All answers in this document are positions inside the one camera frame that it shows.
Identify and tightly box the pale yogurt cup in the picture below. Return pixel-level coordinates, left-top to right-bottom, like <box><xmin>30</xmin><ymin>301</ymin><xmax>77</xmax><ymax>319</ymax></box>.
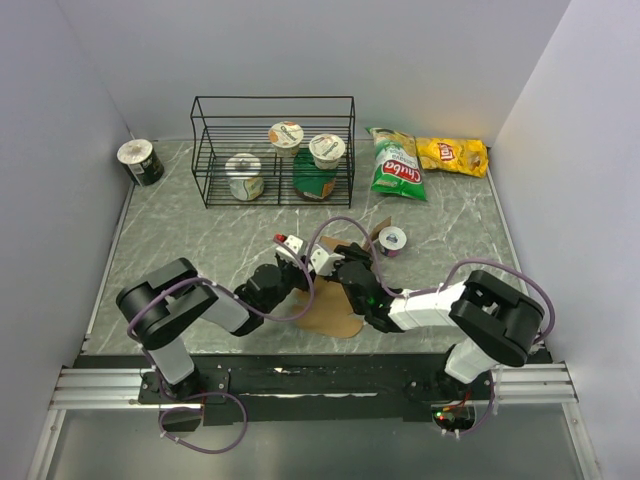
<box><xmin>225</xmin><ymin>153</ymin><xmax>264</xmax><ymax>201</ymax></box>

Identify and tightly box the yellow Lays chips bag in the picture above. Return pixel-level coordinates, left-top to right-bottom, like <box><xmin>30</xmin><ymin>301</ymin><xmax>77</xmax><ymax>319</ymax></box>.
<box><xmin>416</xmin><ymin>137</ymin><xmax>489</xmax><ymax>178</ymax></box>

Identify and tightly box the brown cardboard box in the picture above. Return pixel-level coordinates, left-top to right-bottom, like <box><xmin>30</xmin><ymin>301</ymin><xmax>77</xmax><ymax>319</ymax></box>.
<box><xmin>292</xmin><ymin>216</ymin><xmax>392</xmax><ymax>339</ymax></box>

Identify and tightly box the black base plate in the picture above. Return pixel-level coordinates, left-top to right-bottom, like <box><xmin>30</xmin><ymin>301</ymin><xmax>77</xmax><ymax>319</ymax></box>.
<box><xmin>74</xmin><ymin>352</ymin><xmax>554</xmax><ymax>426</ymax></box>

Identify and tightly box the black wire rack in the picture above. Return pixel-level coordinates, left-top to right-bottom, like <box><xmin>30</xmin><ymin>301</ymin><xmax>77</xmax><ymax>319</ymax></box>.
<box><xmin>190</xmin><ymin>95</ymin><xmax>356</xmax><ymax>208</ymax></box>

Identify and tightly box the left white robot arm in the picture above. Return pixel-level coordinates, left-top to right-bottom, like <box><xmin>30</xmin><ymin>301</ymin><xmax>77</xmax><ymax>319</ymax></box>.
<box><xmin>116</xmin><ymin>258</ymin><xmax>315</xmax><ymax>402</ymax></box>

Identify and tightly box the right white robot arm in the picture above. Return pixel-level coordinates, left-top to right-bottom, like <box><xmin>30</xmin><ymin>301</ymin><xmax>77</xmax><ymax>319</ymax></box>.
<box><xmin>329</xmin><ymin>244</ymin><xmax>552</xmax><ymax>399</ymax></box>

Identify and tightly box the green lidded brown jar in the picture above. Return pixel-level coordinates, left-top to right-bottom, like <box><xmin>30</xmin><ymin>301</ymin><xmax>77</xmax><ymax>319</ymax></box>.
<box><xmin>293</xmin><ymin>148</ymin><xmax>337</xmax><ymax>201</ymax></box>

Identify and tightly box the orange yogurt cup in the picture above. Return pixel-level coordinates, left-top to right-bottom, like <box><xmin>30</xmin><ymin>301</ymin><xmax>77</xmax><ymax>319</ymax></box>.
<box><xmin>268</xmin><ymin>121</ymin><xmax>304</xmax><ymax>158</ymax></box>

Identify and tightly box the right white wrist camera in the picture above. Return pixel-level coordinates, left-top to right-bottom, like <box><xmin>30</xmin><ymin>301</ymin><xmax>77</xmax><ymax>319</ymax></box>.
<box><xmin>309</xmin><ymin>244</ymin><xmax>345</xmax><ymax>277</ymax></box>

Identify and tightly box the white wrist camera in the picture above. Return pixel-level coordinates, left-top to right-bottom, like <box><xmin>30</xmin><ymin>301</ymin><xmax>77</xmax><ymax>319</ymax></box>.
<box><xmin>274</xmin><ymin>234</ymin><xmax>305</xmax><ymax>263</ymax></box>
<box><xmin>309</xmin><ymin>244</ymin><xmax>345</xmax><ymax>277</ymax></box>

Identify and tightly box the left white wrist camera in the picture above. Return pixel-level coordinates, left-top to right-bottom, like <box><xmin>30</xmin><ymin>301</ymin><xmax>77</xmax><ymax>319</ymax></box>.
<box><xmin>274</xmin><ymin>234</ymin><xmax>305</xmax><ymax>263</ymax></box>

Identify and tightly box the black chips can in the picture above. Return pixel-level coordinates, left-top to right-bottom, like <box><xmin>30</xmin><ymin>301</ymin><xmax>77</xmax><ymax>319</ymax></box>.
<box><xmin>116</xmin><ymin>139</ymin><xmax>164</xmax><ymax>187</ymax></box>

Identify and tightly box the aluminium rail frame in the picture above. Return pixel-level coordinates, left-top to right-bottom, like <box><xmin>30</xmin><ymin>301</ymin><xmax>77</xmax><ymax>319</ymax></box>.
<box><xmin>29</xmin><ymin>140</ymin><xmax>600</xmax><ymax>479</ymax></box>

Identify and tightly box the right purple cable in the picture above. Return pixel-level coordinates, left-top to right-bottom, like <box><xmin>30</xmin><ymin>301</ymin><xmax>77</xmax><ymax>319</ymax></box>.
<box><xmin>304</xmin><ymin>215</ymin><xmax>557</xmax><ymax>436</ymax></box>

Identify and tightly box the green Chuba chips bag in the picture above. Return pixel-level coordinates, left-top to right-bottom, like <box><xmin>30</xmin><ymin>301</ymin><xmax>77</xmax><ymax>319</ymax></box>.
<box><xmin>367</xmin><ymin>128</ymin><xmax>427</xmax><ymax>201</ymax></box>

